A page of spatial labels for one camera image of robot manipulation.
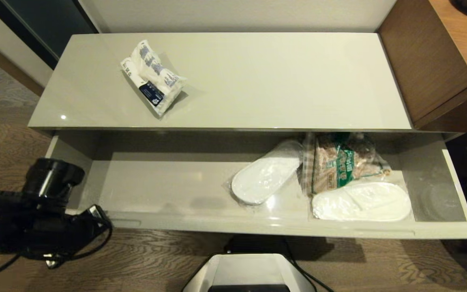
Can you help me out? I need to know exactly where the wide beige cabinet drawer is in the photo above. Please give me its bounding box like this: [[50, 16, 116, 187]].
[[45, 132, 467, 240]]

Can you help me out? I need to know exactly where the white tissue pack blue print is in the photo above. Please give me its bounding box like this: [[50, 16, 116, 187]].
[[120, 39, 187, 118]]

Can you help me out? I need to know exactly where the green clear snack bag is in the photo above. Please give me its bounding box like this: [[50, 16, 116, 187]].
[[302, 133, 392, 196]]

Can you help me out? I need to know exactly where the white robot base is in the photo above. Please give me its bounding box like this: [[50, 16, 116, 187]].
[[182, 253, 317, 292]]

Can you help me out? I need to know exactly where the white slipper in plastic wrap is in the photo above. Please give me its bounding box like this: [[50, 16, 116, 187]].
[[229, 140, 305, 207], [310, 182, 413, 223]]

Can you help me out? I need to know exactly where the dark glass door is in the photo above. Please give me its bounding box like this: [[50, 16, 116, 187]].
[[0, 0, 98, 70]]

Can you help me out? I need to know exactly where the brown wooden desk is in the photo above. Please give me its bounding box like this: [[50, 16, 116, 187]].
[[379, 0, 467, 134]]

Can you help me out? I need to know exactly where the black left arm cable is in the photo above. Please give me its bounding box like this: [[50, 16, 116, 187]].
[[0, 211, 114, 282]]

